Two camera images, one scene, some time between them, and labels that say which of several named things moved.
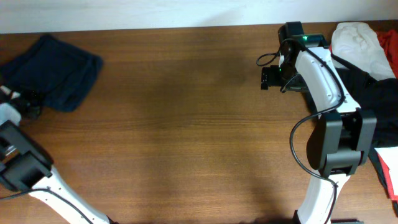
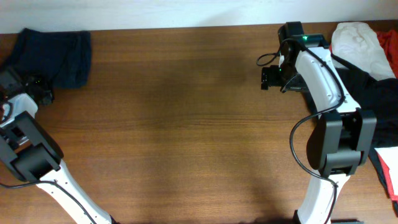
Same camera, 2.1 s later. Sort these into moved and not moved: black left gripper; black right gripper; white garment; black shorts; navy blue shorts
Moved: black left gripper; navy blue shorts
Not moved: white garment; black right gripper; black shorts
